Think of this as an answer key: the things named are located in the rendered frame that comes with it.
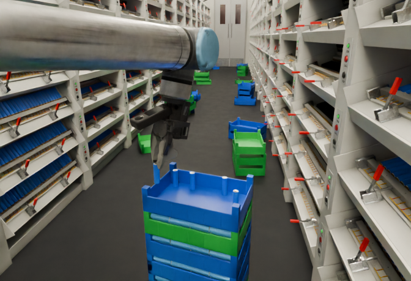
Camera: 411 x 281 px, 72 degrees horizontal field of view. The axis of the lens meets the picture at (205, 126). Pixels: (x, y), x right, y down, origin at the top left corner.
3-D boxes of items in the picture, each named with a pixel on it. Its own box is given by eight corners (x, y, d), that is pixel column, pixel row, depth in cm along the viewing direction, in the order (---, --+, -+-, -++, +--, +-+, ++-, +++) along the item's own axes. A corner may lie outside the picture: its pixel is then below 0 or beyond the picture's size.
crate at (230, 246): (144, 232, 90) (142, 211, 88) (173, 200, 108) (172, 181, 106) (236, 257, 80) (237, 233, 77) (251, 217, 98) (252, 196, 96)
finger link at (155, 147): (168, 166, 89) (175, 138, 87) (151, 166, 85) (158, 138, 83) (163, 162, 91) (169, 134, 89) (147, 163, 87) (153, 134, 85)
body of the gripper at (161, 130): (187, 141, 85) (194, 102, 84) (162, 141, 80) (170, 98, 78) (173, 135, 91) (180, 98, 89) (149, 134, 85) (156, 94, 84)
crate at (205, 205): (142, 211, 88) (140, 188, 85) (172, 181, 106) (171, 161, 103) (237, 233, 77) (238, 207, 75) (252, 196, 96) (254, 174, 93)
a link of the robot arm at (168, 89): (172, 81, 76) (154, 78, 83) (169, 99, 77) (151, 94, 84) (198, 86, 82) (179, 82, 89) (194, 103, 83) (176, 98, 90)
